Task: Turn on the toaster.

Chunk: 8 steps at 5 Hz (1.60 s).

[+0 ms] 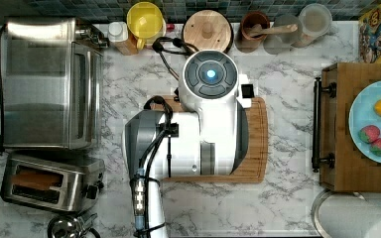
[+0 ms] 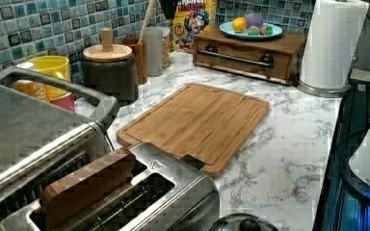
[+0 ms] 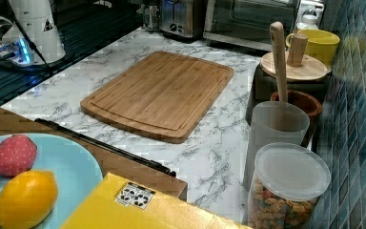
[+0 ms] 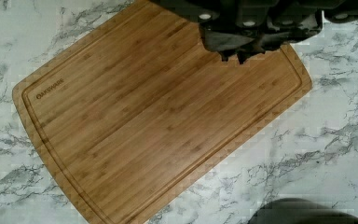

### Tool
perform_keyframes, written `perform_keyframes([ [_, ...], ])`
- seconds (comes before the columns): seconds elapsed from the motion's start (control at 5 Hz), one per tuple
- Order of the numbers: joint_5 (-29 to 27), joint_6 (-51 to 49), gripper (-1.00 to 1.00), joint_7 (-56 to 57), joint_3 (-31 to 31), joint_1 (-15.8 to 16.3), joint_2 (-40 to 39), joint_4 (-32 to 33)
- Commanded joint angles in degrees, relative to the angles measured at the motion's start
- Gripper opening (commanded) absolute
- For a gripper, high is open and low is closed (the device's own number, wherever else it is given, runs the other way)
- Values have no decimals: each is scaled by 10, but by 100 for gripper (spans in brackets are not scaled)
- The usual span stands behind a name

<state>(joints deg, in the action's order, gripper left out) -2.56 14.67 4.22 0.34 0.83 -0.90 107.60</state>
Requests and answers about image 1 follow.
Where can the yellow mug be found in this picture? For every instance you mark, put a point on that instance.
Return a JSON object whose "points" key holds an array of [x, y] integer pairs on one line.
{"points": [[146, 22]]}

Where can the cereal jar with plastic lid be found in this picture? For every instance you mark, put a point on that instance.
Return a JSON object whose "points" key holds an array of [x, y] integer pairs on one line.
{"points": [[316, 21]]}

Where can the stainless steel toaster oven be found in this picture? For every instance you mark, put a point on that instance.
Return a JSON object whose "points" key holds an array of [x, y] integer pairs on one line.
{"points": [[51, 71]]}

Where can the wooden tray with black handle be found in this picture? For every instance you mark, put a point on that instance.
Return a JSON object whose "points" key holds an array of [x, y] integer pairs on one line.
{"points": [[340, 165]]}

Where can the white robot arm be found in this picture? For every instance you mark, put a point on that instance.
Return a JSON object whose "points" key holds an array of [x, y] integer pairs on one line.
{"points": [[208, 74]]}

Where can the wooden pestle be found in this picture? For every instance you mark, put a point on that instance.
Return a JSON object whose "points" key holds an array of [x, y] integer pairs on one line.
{"points": [[257, 30]]}

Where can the red strawberry toy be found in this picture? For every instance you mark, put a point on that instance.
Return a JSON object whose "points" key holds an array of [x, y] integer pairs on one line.
{"points": [[369, 134], [375, 147]]}

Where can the light blue plate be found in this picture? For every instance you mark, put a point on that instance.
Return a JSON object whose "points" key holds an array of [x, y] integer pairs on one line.
{"points": [[362, 114]]}

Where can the stainless steel slot toaster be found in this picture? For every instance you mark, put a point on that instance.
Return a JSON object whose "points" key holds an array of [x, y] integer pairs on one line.
{"points": [[57, 181]]}

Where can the bamboo cutting board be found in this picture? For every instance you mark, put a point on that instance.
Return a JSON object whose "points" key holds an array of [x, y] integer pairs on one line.
{"points": [[254, 142]]}

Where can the frosted plastic cup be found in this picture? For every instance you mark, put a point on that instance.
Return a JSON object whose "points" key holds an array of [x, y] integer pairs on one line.
{"points": [[277, 43]]}

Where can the brown wooden cup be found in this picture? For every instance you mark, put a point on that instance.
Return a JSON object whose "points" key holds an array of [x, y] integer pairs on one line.
{"points": [[243, 41]]}

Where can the white capped bottle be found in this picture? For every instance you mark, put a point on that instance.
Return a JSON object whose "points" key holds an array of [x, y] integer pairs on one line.
{"points": [[122, 39]]}

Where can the round wooden lid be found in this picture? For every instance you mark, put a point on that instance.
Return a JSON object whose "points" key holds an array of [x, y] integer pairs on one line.
{"points": [[208, 30]]}

